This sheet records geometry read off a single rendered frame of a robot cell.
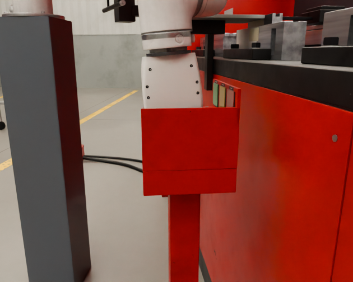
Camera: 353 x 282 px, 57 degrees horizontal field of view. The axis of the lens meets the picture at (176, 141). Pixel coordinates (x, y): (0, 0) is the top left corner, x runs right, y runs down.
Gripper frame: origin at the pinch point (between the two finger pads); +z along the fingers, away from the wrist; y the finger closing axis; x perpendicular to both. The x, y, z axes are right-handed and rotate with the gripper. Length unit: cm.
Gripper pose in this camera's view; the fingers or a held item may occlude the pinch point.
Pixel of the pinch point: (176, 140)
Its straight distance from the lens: 58.5
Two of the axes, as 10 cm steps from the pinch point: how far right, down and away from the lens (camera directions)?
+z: 0.9, 9.6, 2.7
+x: 0.9, 2.6, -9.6
